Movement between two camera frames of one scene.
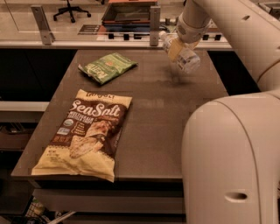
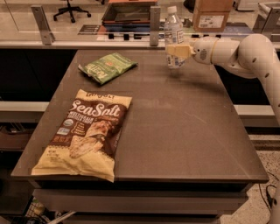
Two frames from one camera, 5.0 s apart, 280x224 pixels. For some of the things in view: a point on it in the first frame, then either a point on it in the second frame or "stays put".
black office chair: [70, 9] stays put
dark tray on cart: [123, 16] stays put
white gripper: [189, 32] to [202, 50]
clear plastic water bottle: [187, 59] to [173, 35]
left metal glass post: [47, 36] stays put
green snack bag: [107, 66] stays put
